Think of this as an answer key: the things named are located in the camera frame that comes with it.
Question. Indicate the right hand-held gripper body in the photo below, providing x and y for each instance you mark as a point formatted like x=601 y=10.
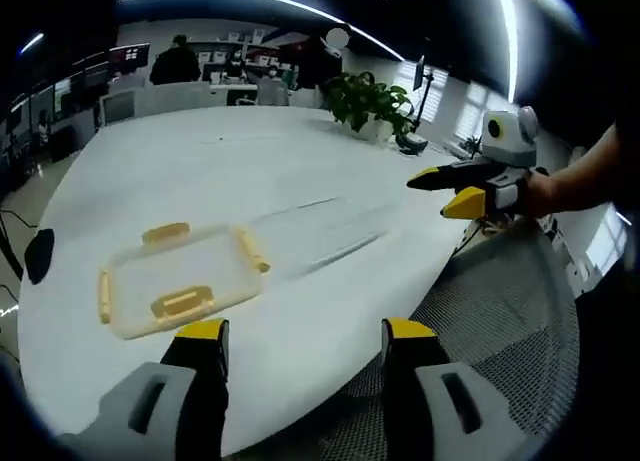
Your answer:
x=515 y=141

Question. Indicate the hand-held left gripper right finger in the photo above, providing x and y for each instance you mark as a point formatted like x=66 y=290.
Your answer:
x=430 y=396

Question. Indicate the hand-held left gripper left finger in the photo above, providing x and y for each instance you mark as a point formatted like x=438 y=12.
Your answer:
x=150 y=406

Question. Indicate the clear lid with yellow clips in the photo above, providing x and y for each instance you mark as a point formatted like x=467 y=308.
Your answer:
x=180 y=276

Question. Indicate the person's right hand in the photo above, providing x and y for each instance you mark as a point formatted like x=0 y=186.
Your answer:
x=540 y=193

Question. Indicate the small potted plant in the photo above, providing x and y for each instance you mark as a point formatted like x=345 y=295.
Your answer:
x=471 y=144

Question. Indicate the straight ceiling light strip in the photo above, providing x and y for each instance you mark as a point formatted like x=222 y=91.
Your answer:
x=507 y=41

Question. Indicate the grey mesh office chair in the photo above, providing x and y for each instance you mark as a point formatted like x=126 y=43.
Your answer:
x=500 y=306

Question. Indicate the green potted plant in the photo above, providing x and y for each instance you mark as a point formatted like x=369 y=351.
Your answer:
x=370 y=101

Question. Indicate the black flat object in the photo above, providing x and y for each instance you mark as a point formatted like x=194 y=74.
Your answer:
x=40 y=256

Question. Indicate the curved ceiling light strip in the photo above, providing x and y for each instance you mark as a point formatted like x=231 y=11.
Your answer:
x=280 y=3

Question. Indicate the white monitor back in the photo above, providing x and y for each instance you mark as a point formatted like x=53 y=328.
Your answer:
x=117 y=107

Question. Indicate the short ceiling light strip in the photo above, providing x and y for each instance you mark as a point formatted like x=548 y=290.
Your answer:
x=32 y=42

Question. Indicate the dark wall screens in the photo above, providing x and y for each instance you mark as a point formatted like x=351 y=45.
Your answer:
x=129 y=57

